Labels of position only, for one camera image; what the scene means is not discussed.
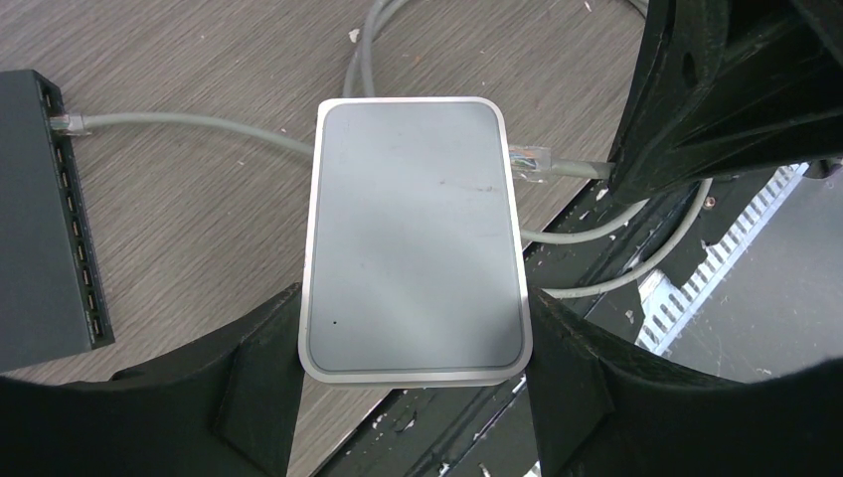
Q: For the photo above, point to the white network switch box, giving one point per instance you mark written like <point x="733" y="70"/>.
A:
<point x="413" y="270"/>

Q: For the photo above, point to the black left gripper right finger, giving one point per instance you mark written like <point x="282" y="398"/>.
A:
<point x="602" y="406"/>

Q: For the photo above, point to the black network switch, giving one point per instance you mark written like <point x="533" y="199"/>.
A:
<point x="52" y="302"/>

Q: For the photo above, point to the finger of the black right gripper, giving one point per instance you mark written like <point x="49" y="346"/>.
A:
<point x="726" y="87"/>

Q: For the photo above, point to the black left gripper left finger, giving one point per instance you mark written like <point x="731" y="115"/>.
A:
<point x="225" y="404"/>

